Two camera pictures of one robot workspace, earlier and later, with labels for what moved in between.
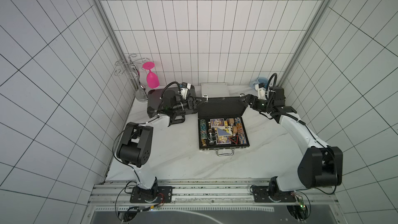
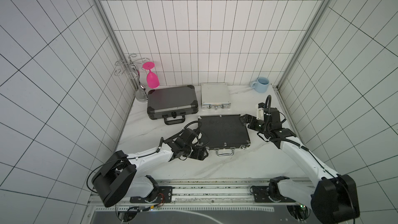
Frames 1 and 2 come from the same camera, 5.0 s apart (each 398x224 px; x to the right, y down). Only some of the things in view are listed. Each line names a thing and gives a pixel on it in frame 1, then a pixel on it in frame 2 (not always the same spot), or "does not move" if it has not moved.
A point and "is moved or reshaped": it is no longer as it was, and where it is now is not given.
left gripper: x=194 y=105 to x=200 y=157
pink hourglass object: x=152 y=80 does not move
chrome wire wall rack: x=132 y=66 does not move
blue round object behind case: x=261 y=80 does not move
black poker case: x=172 y=100 does not move
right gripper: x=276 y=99 to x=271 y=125
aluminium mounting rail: x=202 y=193 does not move
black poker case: x=221 y=126 is moved or reshaped
